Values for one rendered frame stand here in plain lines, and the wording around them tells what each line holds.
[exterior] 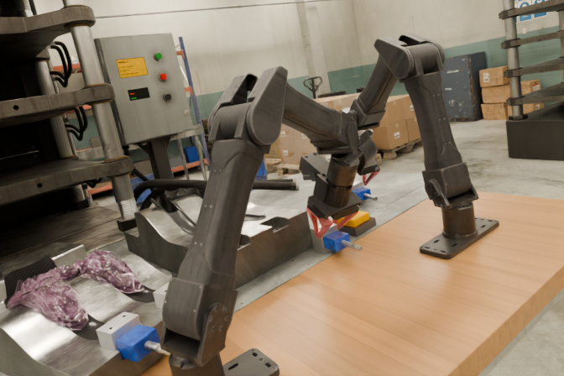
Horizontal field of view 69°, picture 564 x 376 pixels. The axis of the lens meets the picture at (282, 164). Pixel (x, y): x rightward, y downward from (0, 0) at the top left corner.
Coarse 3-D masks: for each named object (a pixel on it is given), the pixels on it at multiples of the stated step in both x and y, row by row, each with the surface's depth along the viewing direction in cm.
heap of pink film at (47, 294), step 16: (96, 256) 80; (112, 256) 82; (48, 272) 86; (64, 272) 83; (80, 272) 84; (96, 272) 77; (112, 272) 77; (128, 272) 78; (16, 288) 81; (32, 288) 78; (48, 288) 70; (64, 288) 72; (128, 288) 76; (16, 304) 72; (32, 304) 69; (48, 304) 68; (64, 304) 68; (80, 304) 71; (64, 320) 67; (80, 320) 68
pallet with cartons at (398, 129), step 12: (396, 96) 588; (408, 96) 550; (396, 108) 533; (408, 108) 550; (384, 120) 524; (396, 120) 534; (408, 120) 550; (384, 132) 529; (396, 132) 536; (408, 132) 551; (384, 144) 534; (396, 144) 536; (408, 144) 551; (420, 144) 576; (384, 156) 539; (396, 156) 536
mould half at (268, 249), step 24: (144, 216) 102; (168, 216) 103; (192, 216) 104; (288, 216) 94; (144, 240) 106; (168, 240) 95; (264, 240) 87; (288, 240) 92; (168, 264) 98; (240, 264) 83; (264, 264) 87
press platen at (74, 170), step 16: (64, 160) 180; (80, 160) 164; (112, 160) 138; (128, 160) 141; (0, 176) 161; (16, 176) 149; (32, 176) 138; (48, 176) 133; (64, 176) 136; (80, 176) 137; (96, 176) 138; (112, 176) 139; (0, 192) 124; (16, 192) 127; (32, 192) 130
